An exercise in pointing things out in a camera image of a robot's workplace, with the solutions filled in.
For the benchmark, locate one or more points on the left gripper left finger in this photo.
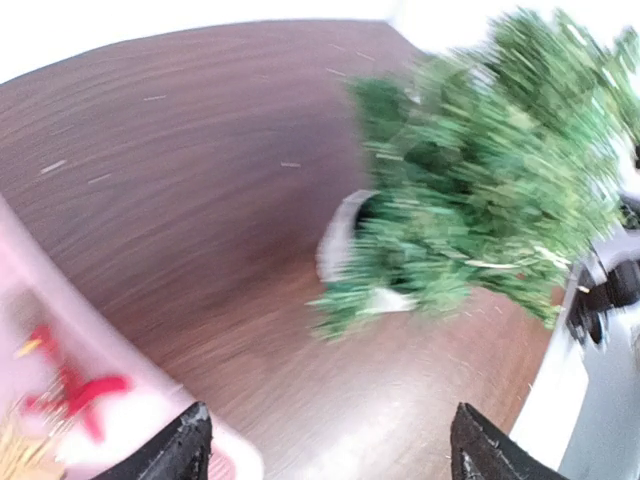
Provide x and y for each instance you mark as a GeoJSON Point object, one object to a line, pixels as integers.
{"type": "Point", "coordinates": [181, 450]}

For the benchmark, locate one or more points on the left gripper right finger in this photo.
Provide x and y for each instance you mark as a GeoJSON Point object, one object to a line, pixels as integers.
{"type": "Point", "coordinates": [480, 450]}

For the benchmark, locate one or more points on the gold star ornament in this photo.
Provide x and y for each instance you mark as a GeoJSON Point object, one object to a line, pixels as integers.
{"type": "Point", "coordinates": [24, 457]}

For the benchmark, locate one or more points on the white tree pot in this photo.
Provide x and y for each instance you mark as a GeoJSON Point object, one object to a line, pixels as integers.
{"type": "Point", "coordinates": [333, 252]}

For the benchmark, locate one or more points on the small green christmas tree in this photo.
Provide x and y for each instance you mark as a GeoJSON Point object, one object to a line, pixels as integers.
{"type": "Point", "coordinates": [493, 167]}

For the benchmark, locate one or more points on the red bow ornament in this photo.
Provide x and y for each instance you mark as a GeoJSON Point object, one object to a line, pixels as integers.
{"type": "Point", "coordinates": [76, 396]}

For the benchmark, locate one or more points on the pink plastic basket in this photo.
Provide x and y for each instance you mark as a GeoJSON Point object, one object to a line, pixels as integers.
{"type": "Point", "coordinates": [33, 290]}

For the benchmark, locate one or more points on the aluminium front rail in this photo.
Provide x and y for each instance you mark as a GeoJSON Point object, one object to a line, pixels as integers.
{"type": "Point", "coordinates": [581, 417]}

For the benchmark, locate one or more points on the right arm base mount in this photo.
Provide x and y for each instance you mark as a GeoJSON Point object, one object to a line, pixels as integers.
{"type": "Point", "coordinates": [587, 317]}

